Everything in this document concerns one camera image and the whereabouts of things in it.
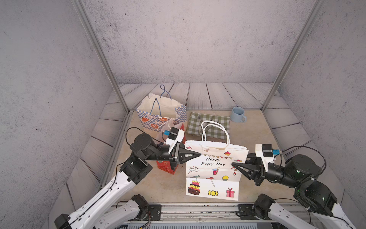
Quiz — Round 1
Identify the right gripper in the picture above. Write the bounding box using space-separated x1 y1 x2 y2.
232 153 300 190

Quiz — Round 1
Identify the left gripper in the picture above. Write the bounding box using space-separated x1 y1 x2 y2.
142 144 198 172

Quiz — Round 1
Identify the white Happy Every Day bag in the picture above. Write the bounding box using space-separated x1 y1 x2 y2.
185 125 249 201

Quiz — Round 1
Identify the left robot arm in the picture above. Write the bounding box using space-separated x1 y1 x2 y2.
54 130 201 229

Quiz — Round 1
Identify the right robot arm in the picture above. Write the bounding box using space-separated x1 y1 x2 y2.
232 153 355 229

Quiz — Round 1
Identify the red paper gift bag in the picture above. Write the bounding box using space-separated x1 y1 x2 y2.
156 123 185 175

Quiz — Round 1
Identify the blue checkered paper bag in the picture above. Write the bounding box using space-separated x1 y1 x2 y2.
136 84 187 131

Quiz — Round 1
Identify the green checkered cloth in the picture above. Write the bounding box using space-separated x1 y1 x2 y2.
186 112 230 140

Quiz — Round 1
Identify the light blue mug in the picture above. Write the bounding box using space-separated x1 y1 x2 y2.
230 107 247 123

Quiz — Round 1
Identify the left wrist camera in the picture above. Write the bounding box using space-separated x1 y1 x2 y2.
162 127 185 154

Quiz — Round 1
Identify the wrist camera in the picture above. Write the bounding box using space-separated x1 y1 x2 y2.
162 127 185 154
255 144 280 172

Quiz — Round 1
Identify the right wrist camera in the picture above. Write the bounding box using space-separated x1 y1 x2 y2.
255 144 280 172

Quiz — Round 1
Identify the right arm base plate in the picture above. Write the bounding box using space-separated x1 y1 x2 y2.
236 204 255 220

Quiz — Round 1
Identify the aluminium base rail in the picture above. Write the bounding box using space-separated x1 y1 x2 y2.
75 201 329 229

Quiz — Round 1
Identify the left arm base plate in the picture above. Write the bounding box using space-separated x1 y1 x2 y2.
143 204 162 221

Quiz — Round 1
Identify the right frame post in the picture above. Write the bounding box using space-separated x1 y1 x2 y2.
261 0 325 113

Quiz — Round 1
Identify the frame post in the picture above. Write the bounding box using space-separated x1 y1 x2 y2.
71 0 130 113
261 0 325 113

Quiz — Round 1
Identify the left frame post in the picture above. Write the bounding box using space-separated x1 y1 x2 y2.
71 0 130 113

